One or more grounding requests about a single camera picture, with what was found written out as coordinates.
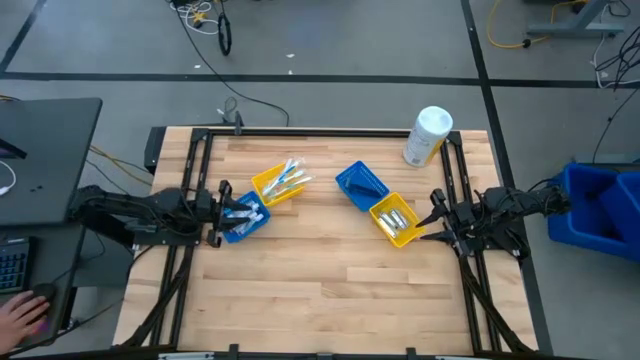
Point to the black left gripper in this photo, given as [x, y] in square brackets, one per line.
[212, 212]

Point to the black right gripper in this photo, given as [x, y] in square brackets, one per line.
[462, 220]

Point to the small white toothpaste tube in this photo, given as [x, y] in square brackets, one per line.
[242, 231]
[242, 213]
[247, 206]
[248, 225]
[252, 218]

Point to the blue white toothbrush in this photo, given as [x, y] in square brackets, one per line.
[279, 175]
[295, 188]

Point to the green white toothbrush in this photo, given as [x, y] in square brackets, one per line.
[286, 183]

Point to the dark blue disposable razor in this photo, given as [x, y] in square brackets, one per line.
[361, 184]
[367, 192]

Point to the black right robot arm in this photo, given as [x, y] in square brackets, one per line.
[515, 202]

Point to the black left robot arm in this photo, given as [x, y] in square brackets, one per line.
[150, 205]

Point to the yellow plastic basket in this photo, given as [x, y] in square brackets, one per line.
[415, 235]
[260, 182]

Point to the blue plastic basket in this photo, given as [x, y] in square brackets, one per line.
[262, 215]
[367, 204]

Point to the white wipes canister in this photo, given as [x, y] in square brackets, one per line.
[425, 137]

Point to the black corner plate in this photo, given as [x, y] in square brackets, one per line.
[154, 147]

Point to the large blue storage bin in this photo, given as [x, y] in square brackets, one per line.
[575, 225]

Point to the black keyboard desk shelf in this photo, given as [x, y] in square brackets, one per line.
[55, 255]

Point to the black desk top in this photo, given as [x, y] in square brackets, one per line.
[50, 150]

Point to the black computer mouse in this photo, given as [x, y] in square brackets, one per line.
[47, 290]

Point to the black backlit keyboard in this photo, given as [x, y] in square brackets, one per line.
[12, 265]

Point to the black monitor edge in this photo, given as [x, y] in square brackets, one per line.
[10, 149]

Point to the person's hand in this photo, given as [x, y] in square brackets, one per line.
[20, 320]

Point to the gray desk leg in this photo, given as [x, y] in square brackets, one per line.
[575, 27]

